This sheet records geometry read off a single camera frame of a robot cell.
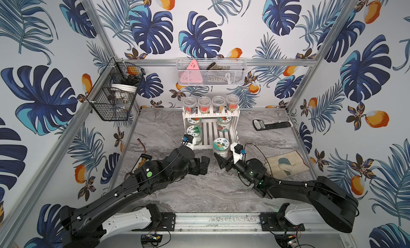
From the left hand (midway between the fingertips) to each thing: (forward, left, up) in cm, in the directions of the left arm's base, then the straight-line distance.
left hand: (203, 157), depth 66 cm
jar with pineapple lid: (+7, -7, -3) cm, 11 cm away
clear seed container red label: (+29, -12, +6) cm, 32 cm away
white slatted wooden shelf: (+27, +2, -15) cm, 31 cm away
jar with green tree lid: (+18, +5, -7) cm, 20 cm away
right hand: (+10, -9, -7) cm, 15 cm away
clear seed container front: (+27, +1, +6) cm, 27 cm away
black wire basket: (+37, +56, -2) cm, 67 cm away
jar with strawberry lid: (+25, -9, -8) cm, 28 cm away
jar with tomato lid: (+25, +7, -6) cm, 26 cm away
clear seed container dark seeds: (+28, -5, +6) cm, 29 cm away
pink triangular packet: (+47, +10, +7) cm, 48 cm away
